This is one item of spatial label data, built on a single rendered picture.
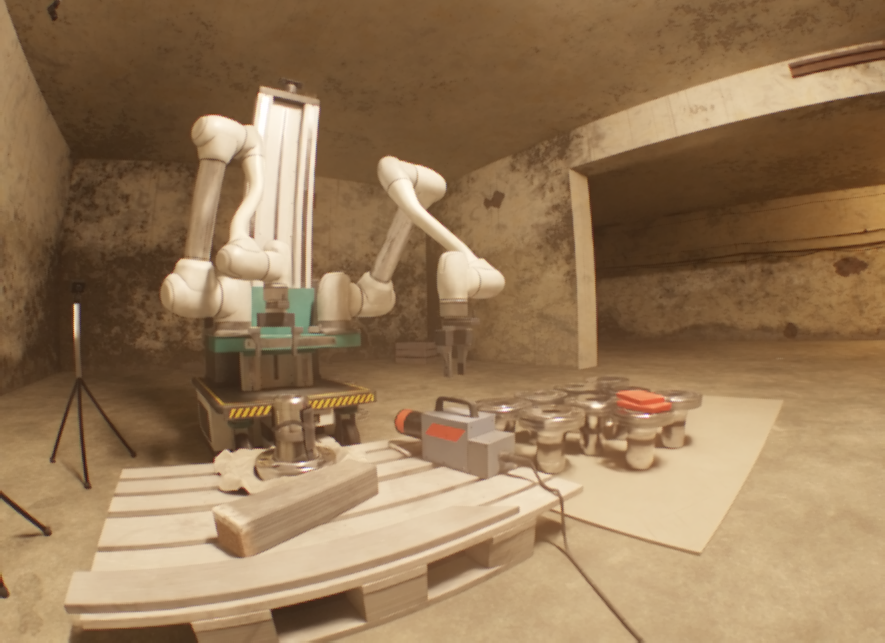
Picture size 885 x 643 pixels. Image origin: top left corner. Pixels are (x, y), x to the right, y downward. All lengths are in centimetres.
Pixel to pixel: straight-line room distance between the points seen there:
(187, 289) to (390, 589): 114
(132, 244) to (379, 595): 576
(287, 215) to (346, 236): 466
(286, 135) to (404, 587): 195
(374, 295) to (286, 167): 78
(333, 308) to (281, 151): 84
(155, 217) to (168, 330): 159
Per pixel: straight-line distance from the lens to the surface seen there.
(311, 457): 128
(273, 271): 139
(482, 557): 103
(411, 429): 145
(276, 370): 194
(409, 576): 87
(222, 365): 199
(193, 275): 152
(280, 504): 92
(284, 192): 204
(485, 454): 121
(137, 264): 612
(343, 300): 180
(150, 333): 604
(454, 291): 127
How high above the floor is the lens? 62
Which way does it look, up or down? 1 degrees up
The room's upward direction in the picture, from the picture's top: 1 degrees counter-clockwise
